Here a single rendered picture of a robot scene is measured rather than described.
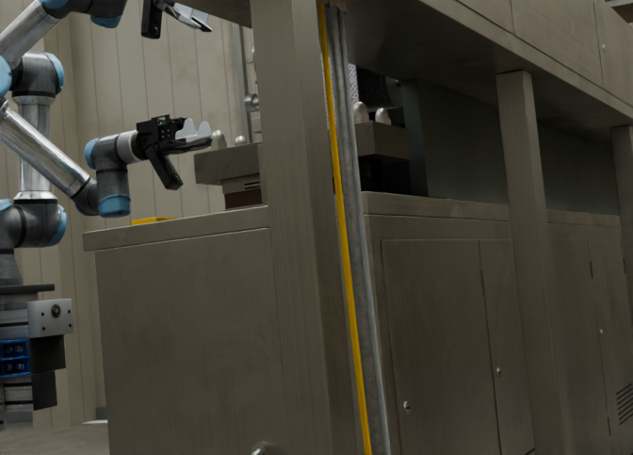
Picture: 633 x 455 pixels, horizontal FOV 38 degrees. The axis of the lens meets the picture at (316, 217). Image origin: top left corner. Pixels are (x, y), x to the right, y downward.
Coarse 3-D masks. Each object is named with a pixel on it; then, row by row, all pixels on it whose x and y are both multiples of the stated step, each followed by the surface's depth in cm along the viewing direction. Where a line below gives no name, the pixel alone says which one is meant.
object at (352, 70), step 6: (330, 66) 193; (354, 66) 190; (354, 72) 190; (354, 78) 190; (324, 84) 194; (354, 84) 190; (324, 90) 194; (354, 90) 190; (354, 96) 190; (354, 102) 190
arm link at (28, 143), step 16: (0, 112) 218; (0, 128) 219; (16, 128) 220; (32, 128) 223; (16, 144) 221; (32, 144) 222; (48, 144) 224; (32, 160) 223; (48, 160) 224; (64, 160) 226; (48, 176) 226; (64, 176) 226; (80, 176) 227; (64, 192) 228; (80, 192) 228; (80, 208) 232
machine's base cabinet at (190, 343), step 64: (128, 256) 186; (192, 256) 178; (256, 256) 170; (384, 256) 162; (448, 256) 188; (512, 256) 223; (576, 256) 276; (128, 320) 185; (192, 320) 177; (256, 320) 170; (384, 320) 160; (448, 320) 184; (512, 320) 218; (576, 320) 267; (128, 384) 185; (192, 384) 177; (256, 384) 170; (384, 384) 157; (448, 384) 180; (512, 384) 213; (576, 384) 259; (128, 448) 185; (192, 448) 177; (448, 448) 177; (512, 448) 208; (576, 448) 252
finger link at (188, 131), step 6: (186, 120) 208; (186, 126) 208; (192, 126) 207; (180, 132) 209; (186, 132) 208; (192, 132) 207; (186, 138) 206; (192, 138) 206; (198, 138) 205; (204, 138) 206; (186, 144) 207; (192, 144) 208
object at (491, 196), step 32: (416, 96) 185; (448, 96) 200; (416, 128) 185; (448, 128) 197; (480, 128) 215; (544, 128) 263; (416, 160) 185; (448, 160) 195; (480, 160) 213; (544, 160) 259; (576, 160) 291; (608, 160) 330; (416, 192) 185; (448, 192) 193; (480, 192) 210; (544, 192) 255; (576, 192) 286; (608, 192) 324
